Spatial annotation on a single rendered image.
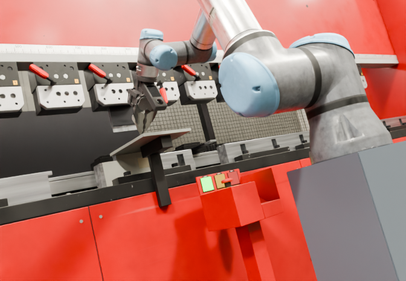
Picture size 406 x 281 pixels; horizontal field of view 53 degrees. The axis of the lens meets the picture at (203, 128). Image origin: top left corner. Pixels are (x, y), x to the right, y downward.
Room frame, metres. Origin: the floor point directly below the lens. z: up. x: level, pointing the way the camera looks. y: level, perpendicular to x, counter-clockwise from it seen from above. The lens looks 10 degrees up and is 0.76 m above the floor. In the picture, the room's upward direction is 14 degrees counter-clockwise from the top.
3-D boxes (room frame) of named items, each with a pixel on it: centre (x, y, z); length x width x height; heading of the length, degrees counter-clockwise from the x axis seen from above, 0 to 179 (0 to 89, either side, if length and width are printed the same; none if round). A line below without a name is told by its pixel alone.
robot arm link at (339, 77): (0.77, -0.25, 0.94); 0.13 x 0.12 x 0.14; 113
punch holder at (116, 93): (1.47, 0.30, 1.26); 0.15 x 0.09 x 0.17; 128
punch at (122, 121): (1.48, 0.28, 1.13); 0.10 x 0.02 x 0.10; 128
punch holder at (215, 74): (1.83, -0.17, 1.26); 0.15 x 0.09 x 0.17; 128
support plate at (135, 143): (1.37, 0.19, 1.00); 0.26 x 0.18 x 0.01; 38
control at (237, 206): (1.36, -0.06, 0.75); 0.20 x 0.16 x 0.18; 130
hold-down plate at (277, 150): (1.81, -0.23, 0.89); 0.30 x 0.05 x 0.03; 128
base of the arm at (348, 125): (0.77, -0.26, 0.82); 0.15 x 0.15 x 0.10
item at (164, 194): (1.34, 0.17, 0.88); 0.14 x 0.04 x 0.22; 38
